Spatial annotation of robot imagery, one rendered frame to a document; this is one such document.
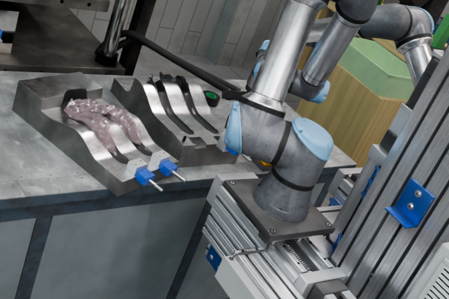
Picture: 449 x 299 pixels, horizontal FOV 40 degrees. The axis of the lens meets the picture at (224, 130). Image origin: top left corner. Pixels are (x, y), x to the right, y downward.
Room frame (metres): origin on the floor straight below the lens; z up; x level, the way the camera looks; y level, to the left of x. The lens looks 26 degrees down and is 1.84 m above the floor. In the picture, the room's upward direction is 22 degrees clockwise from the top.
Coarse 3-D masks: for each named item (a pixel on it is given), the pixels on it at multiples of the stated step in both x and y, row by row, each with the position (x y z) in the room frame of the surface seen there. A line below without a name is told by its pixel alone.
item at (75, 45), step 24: (24, 24) 2.43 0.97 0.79; (48, 24) 2.53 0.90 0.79; (72, 24) 2.64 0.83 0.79; (24, 48) 2.21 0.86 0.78; (48, 48) 2.29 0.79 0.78; (72, 48) 2.38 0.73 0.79; (96, 48) 2.48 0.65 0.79; (48, 72) 2.14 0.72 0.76; (72, 72) 2.22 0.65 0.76; (96, 72) 2.29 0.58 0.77; (120, 72) 2.37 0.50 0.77
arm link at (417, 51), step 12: (420, 12) 2.03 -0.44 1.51; (420, 24) 2.00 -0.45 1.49; (432, 24) 2.05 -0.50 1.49; (408, 36) 1.97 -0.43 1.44; (420, 36) 1.97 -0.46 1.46; (396, 48) 2.01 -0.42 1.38; (408, 48) 1.97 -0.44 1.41; (420, 48) 1.96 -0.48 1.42; (408, 60) 1.96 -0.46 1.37; (420, 60) 1.94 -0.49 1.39; (420, 72) 1.92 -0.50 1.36
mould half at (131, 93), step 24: (120, 96) 2.06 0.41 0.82; (144, 96) 1.96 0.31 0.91; (168, 96) 2.02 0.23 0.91; (192, 96) 2.10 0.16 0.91; (144, 120) 1.93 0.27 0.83; (168, 120) 1.90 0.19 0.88; (192, 120) 1.97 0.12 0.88; (216, 120) 2.04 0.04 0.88; (168, 144) 1.81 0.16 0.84; (192, 144) 1.79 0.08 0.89; (216, 144) 1.86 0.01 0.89
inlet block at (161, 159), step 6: (162, 150) 1.69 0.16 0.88; (156, 156) 1.64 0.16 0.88; (162, 156) 1.66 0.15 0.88; (168, 156) 1.67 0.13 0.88; (156, 162) 1.64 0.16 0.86; (162, 162) 1.64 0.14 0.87; (168, 162) 1.66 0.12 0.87; (162, 168) 1.63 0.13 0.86; (168, 168) 1.63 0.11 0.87; (174, 168) 1.64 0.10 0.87; (168, 174) 1.62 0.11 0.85; (174, 174) 1.63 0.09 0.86; (186, 180) 1.62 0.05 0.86
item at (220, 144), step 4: (220, 136) 1.81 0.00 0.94; (220, 140) 1.81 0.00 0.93; (220, 144) 1.80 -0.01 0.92; (224, 144) 1.80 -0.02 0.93; (220, 148) 1.80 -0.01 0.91; (224, 148) 1.79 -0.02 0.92; (228, 148) 1.79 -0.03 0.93; (232, 152) 1.78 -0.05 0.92; (236, 152) 1.78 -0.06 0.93; (244, 156) 1.77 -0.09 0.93; (248, 156) 1.77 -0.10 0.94; (248, 160) 1.76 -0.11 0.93
